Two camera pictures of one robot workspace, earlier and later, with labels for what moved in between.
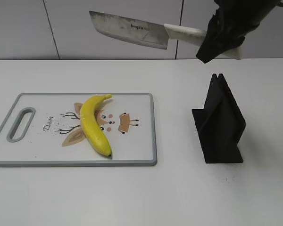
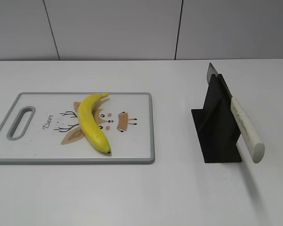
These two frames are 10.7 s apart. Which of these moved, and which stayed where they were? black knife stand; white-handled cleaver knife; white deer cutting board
Moved: white-handled cleaver knife
Stayed: black knife stand; white deer cutting board
